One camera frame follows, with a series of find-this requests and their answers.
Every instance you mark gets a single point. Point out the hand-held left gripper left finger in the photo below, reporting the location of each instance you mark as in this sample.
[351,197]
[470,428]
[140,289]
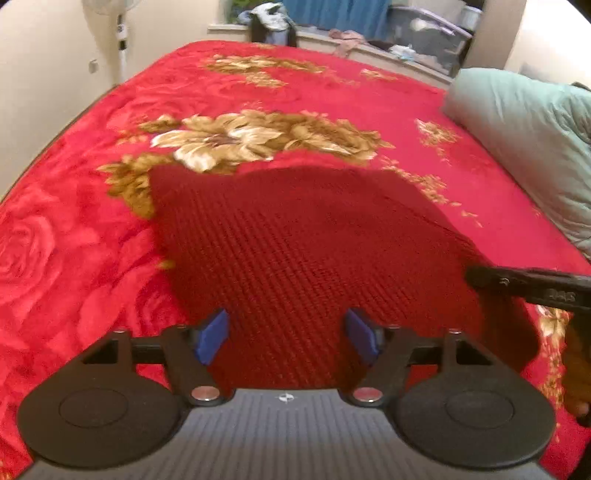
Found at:
[211,337]

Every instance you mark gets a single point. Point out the dark red knitted sweater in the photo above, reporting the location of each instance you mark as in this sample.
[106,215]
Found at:
[300,249]

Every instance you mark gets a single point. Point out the person's right hand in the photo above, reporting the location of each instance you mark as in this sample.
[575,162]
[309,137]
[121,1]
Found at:
[579,369]

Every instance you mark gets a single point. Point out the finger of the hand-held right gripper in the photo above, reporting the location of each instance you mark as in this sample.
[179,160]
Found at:
[485,277]

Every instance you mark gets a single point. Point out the green potted plant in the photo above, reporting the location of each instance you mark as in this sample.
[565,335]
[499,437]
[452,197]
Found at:
[240,9]

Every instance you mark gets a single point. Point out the red floral blanket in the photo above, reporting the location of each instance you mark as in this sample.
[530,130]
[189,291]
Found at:
[92,194]

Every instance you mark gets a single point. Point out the white standing fan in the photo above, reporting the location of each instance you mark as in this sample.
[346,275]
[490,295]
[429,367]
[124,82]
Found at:
[121,32]

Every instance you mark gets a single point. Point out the beige wooden door frame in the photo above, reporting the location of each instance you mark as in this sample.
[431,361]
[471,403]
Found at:
[496,32]

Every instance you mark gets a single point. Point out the black bag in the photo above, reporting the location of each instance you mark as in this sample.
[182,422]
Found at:
[272,25]

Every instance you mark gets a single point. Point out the pale green pillow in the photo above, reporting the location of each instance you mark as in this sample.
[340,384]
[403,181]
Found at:
[526,138]

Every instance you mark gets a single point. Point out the pink cloth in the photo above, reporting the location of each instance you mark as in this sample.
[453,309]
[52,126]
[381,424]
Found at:
[348,41]

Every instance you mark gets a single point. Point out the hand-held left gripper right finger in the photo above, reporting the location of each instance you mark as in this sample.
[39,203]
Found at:
[362,337]

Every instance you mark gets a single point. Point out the wall socket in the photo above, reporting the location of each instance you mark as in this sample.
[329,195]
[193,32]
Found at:
[93,66]

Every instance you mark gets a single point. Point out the blue curtain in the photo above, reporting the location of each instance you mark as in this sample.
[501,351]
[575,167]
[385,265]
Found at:
[337,14]

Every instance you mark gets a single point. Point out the grey plastic storage box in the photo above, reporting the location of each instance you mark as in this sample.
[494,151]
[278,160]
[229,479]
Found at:
[434,37]

